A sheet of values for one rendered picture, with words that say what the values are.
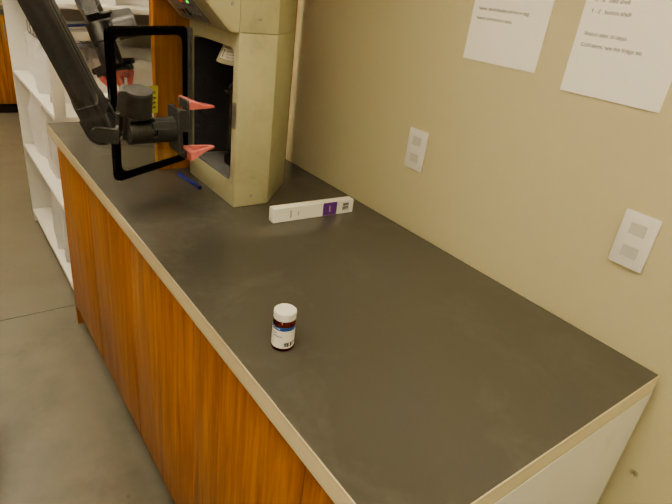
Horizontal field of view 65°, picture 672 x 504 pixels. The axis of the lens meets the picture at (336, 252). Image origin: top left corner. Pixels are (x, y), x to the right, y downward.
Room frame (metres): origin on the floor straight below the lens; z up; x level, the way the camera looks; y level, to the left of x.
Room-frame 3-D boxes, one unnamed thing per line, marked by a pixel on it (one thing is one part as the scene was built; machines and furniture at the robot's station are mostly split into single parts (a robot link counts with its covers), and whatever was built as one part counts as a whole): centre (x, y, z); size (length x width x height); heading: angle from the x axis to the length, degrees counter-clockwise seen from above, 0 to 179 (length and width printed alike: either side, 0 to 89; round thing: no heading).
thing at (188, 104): (1.23, 0.37, 1.24); 0.09 x 0.07 x 0.07; 129
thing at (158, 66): (1.49, 0.57, 1.19); 0.30 x 0.01 x 0.40; 159
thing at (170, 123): (1.19, 0.43, 1.20); 0.07 x 0.07 x 0.10; 39
